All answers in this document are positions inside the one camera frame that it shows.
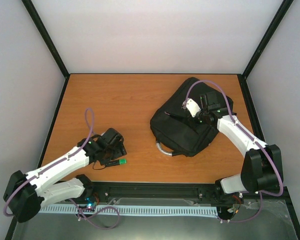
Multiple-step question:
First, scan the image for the black student backpack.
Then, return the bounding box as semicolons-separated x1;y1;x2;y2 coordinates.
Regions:
150;77;227;157

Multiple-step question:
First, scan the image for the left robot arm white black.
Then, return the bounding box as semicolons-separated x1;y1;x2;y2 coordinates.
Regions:
3;128;127;223

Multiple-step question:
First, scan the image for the left black frame post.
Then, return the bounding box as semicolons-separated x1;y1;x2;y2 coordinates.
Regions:
21;0;71;79

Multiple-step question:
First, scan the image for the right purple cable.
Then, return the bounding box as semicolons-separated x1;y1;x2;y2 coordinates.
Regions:
182;79;285;224

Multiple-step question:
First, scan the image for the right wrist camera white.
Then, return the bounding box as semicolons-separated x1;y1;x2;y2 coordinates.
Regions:
182;98;201;118

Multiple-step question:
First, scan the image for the black frame post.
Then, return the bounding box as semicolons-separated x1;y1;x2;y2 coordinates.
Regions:
21;0;71;79
241;0;295;79

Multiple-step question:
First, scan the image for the light blue cable duct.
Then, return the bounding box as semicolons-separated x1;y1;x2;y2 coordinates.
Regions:
38;202;219;217

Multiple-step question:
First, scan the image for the green black highlighter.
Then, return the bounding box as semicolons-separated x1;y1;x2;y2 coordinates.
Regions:
104;158;127;168

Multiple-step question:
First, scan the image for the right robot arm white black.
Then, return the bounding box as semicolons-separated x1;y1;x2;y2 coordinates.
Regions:
185;92;284;197

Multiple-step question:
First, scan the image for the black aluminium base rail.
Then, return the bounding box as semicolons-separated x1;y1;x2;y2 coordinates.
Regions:
47;181;291;208

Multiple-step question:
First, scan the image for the right black frame post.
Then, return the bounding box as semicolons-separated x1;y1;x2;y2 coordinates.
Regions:
241;0;295;79

